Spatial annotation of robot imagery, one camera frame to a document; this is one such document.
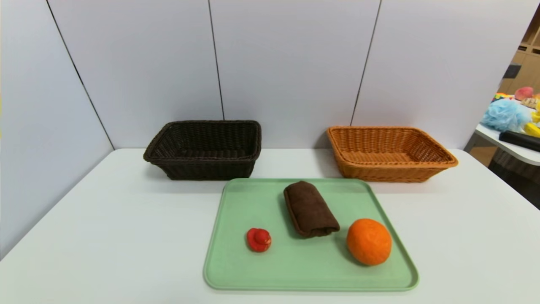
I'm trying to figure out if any brown towel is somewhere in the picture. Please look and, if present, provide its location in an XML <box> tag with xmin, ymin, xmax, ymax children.
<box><xmin>283</xmin><ymin>181</ymin><xmax>340</xmax><ymax>239</ymax></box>

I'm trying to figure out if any red rubber duck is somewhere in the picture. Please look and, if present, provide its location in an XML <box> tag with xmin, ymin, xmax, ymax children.
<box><xmin>247</xmin><ymin>228</ymin><xmax>272</xmax><ymax>253</ymax></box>

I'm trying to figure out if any orange fruit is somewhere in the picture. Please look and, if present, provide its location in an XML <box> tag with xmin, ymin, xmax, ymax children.
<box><xmin>346</xmin><ymin>218</ymin><xmax>393</xmax><ymax>266</ymax></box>

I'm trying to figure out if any dark brown wicker basket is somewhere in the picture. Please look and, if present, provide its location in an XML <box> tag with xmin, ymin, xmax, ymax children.
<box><xmin>143</xmin><ymin>120</ymin><xmax>262</xmax><ymax>181</ymax></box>

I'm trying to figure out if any orange wicker basket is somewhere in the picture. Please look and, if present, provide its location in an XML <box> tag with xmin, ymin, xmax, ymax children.
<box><xmin>327</xmin><ymin>125</ymin><xmax>459</xmax><ymax>183</ymax></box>

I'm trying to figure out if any light green plastic tray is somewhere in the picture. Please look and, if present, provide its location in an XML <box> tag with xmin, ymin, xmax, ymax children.
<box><xmin>203</xmin><ymin>178</ymin><xmax>419</xmax><ymax>292</ymax></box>

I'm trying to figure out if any blue mesh bath loofah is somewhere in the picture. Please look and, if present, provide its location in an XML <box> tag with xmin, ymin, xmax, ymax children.
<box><xmin>481</xmin><ymin>99</ymin><xmax>533</xmax><ymax>132</ymax></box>

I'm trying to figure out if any black oblong object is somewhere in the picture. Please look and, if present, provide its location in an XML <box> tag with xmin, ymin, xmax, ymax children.
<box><xmin>499</xmin><ymin>130</ymin><xmax>540</xmax><ymax>153</ymax></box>

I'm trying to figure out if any white side table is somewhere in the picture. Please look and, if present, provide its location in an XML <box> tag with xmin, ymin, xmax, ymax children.
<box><xmin>475</xmin><ymin>124</ymin><xmax>540</xmax><ymax>166</ymax></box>

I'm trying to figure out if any yellow toy item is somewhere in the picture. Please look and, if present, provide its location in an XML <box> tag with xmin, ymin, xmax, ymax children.
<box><xmin>523</xmin><ymin>112</ymin><xmax>540</xmax><ymax>138</ymax></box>

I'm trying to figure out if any wooden shelf cabinet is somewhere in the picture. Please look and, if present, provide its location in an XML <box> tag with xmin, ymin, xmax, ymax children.
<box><xmin>498</xmin><ymin>8</ymin><xmax>540</xmax><ymax>95</ymax></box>

